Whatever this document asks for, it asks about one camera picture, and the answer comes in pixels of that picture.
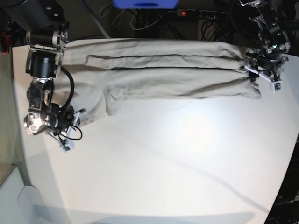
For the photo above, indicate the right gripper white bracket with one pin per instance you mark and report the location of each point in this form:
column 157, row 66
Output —
column 65, row 127

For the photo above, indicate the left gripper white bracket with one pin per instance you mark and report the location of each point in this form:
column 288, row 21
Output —
column 262, row 67

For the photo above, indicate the beige t-shirt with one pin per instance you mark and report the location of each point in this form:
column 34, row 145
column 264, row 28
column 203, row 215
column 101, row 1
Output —
column 111, row 71

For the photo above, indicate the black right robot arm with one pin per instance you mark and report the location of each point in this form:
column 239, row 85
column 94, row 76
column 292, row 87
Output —
column 46, row 33

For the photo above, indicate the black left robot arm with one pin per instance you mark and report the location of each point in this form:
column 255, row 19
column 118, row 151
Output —
column 274, row 41

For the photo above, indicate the black power strip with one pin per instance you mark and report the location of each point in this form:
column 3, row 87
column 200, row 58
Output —
column 201, row 14

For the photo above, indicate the red black tool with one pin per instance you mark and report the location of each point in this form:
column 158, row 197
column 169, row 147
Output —
column 5, row 42

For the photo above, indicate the blue plastic box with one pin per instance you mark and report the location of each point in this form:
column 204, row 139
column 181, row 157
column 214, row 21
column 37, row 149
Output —
column 145, row 4

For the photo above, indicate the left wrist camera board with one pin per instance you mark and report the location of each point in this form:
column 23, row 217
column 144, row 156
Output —
column 277, row 86

